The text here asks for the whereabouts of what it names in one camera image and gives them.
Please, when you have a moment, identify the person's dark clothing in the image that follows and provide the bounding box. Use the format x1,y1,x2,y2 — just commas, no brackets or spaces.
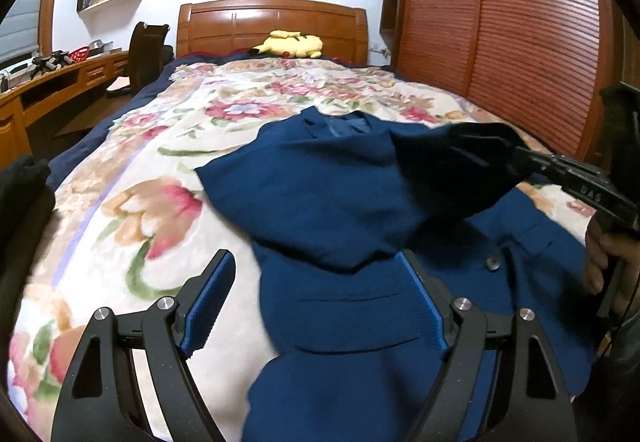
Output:
575,317,640,442

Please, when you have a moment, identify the floral blanket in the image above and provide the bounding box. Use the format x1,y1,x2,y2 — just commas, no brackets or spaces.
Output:
7,56,598,442

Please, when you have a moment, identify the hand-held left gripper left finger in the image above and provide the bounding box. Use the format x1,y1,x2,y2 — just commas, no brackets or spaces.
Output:
50,249,236,442

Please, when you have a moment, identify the dark cloth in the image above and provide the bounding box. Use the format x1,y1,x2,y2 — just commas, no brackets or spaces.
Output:
0,154,56,323

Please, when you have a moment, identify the blue jacket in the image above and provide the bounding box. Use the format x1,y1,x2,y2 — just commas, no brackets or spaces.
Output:
194,106,601,442

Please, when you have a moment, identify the person's right hand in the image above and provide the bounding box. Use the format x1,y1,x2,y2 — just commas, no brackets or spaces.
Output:
582,217,621,296

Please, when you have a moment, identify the wooden louvered wardrobe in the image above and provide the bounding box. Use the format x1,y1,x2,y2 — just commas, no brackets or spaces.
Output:
395,0,616,163

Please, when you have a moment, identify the wooden bed headboard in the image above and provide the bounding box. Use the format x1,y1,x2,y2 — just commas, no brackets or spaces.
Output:
175,0,369,67

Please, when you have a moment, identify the dark chair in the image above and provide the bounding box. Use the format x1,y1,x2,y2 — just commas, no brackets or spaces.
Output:
105,22,173,98

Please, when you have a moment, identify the window blind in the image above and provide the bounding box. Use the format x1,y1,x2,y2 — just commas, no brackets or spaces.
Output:
0,0,51,67

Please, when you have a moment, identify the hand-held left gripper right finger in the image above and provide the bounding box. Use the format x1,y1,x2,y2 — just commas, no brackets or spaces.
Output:
397,249,578,442

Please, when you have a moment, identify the yellow plush toy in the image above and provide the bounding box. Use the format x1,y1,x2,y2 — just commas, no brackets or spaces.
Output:
248,29,323,59

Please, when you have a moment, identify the wooden desk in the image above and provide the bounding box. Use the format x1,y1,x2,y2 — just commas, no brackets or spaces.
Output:
0,49,132,163

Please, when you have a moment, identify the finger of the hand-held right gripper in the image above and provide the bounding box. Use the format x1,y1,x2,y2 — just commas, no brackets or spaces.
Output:
512,146,567,189

